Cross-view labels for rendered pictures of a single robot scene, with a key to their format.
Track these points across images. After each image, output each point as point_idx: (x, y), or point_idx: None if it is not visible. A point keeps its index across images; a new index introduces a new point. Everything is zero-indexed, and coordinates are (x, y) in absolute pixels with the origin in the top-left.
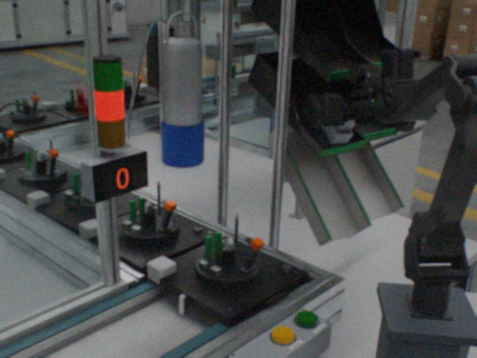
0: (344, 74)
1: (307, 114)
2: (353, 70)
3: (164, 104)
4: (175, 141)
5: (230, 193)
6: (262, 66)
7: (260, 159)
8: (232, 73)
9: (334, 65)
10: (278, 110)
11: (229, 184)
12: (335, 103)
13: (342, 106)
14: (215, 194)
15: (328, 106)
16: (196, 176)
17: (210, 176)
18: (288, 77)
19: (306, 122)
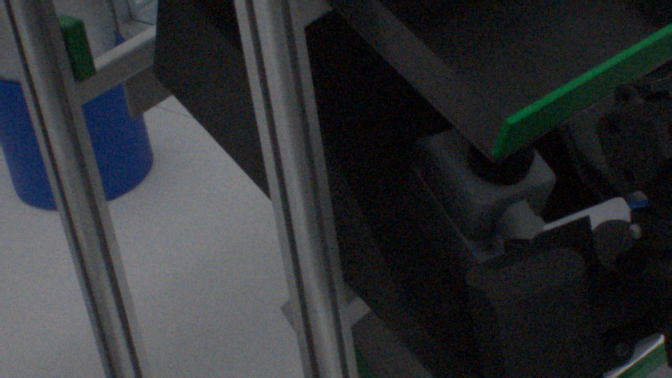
0: (578, 97)
1: (434, 223)
2: (629, 125)
3: None
4: (35, 134)
5: (239, 314)
6: (195, 28)
7: None
8: (74, 62)
9: (520, 25)
10: (294, 254)
11: (236, 265)
12: (551, 316)
13: (595, 314)
14: (190, 328)
15: (516, 341)
16: (126, 245)
17: (174, 232)
18: (305, 114)
19: (432, 252)
